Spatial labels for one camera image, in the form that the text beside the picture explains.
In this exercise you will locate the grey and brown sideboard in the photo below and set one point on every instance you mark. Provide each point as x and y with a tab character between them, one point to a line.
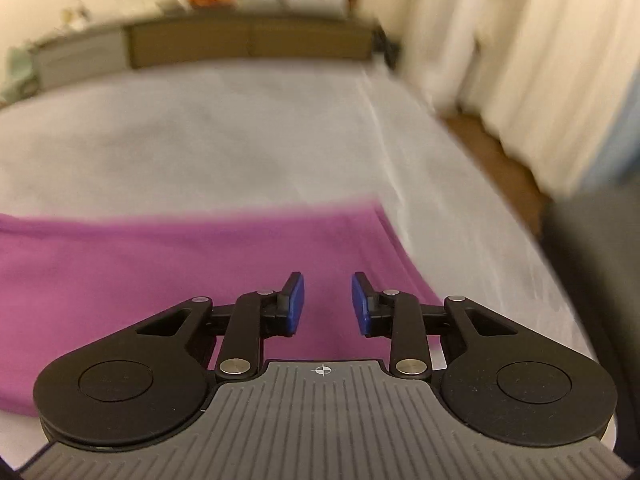
200	40

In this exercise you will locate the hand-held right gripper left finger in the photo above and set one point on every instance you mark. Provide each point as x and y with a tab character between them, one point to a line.
295	305

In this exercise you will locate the grey sofa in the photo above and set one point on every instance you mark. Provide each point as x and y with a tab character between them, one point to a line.
595	285

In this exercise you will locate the green child chair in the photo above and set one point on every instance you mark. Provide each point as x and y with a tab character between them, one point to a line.
15	72

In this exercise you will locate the cream curtain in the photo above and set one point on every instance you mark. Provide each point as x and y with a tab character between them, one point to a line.
550	60

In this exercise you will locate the purple garment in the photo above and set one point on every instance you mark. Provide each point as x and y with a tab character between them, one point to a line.
150	270

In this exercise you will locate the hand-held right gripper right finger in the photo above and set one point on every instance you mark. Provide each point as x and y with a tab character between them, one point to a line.
361	305

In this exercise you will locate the blue curtain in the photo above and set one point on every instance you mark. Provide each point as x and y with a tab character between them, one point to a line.
607	150

